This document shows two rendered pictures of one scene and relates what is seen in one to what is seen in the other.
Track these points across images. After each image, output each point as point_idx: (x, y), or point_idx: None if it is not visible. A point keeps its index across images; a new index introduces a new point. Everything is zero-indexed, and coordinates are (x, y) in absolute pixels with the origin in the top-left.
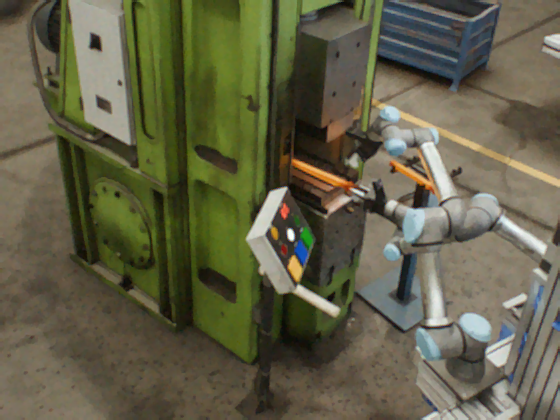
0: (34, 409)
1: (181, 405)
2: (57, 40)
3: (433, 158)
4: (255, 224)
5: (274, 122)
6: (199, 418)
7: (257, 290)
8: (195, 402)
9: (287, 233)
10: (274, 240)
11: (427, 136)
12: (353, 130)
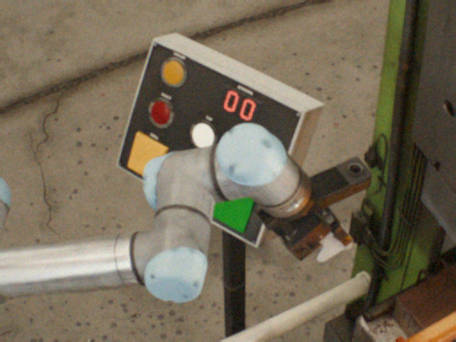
0: (343, 109)
1: (281, 275)
2: None
3: (82, 241)
4: (211, 50)
5: (425, 38)
6: (246, 292)
7: (354, 300)
8: (280, 294)
9: (199, 122)
10: (161, 76)
11: (148, 240)
12: (346, 172)
